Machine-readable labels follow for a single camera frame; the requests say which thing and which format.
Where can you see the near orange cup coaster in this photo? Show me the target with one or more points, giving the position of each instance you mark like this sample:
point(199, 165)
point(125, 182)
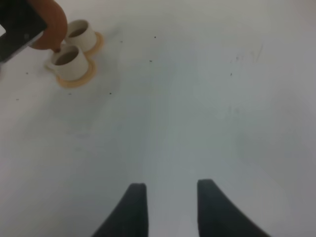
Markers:
point(88, 76)

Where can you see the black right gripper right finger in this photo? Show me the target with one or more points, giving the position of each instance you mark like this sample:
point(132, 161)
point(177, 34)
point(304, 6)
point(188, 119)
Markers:
point(217, 216)

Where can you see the brown clay teapot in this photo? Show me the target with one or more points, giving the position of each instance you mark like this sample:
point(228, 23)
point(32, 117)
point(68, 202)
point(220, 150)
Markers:
point(54, 17)

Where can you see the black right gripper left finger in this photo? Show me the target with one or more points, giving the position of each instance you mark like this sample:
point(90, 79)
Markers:
point(130, 216)

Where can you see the far orange cup coaster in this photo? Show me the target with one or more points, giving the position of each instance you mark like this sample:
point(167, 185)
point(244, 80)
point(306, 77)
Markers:
point(97, 47)

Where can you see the far white teacup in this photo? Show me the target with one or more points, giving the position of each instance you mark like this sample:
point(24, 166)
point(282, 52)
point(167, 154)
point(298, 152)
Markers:
point(81, 34)

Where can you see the white teacup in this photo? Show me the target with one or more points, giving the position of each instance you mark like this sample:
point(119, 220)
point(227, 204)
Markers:
point(81, 34)
point(69, 63)

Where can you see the near white teacup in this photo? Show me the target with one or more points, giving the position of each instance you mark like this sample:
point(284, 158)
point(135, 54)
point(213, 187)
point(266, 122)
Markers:
point(69, 63)

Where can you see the orange cup coaster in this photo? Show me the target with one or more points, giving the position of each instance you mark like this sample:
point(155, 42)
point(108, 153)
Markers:
point(97, 47)
point(88, 76)

